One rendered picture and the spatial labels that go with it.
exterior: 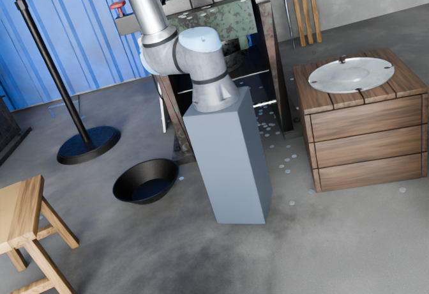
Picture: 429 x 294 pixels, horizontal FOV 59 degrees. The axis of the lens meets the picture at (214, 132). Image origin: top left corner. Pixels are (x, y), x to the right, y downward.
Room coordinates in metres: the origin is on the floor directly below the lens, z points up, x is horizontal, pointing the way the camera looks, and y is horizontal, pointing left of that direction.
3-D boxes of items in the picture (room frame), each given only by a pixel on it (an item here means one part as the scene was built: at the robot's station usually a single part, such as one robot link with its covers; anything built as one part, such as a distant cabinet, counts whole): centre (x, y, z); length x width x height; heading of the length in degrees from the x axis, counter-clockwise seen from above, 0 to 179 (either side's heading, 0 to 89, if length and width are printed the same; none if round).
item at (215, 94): (1.13, -0.04, 0.50); 0.15 x 0.15 x 0.10
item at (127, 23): (1.65, 0.21, 0.62); 0.10 x 0.06 x 0.20; 84
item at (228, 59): (1.85, -0.12, 0.36); 0.34 x 0.34 x 0.10
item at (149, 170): (1.42, 0.34, 0.04); 0.30 x 0.30 x 0.07
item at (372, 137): (1.25, -0.53, 0.18); 0.40 x 0.38 x 0.35; 167
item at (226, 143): (1.13, -0.04, 0.23); 0.18 x 0.18 x 0.45; 66
